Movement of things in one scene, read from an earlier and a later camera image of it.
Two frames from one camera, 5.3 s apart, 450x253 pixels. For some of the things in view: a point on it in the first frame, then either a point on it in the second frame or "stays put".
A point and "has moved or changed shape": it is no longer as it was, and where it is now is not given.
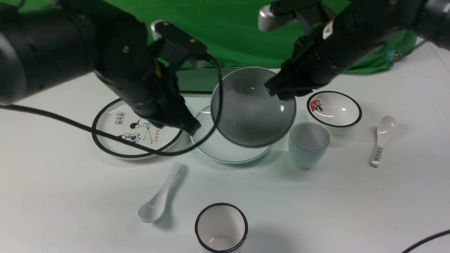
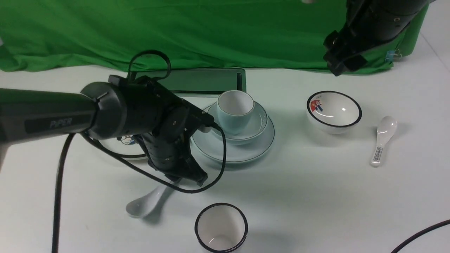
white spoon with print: x=386 y=128 stays put
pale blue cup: x=308 y=143 -> x=235 y=109
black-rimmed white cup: x=221 y=227 stays put
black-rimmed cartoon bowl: x=333 y=112 stays put
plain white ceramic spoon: x=152 y=210 has moved or changed shape
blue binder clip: x=390 y=56 stays put
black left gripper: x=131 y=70 -> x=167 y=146
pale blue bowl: x=249 y=117 has moved or changed shape
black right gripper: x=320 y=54 -> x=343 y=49
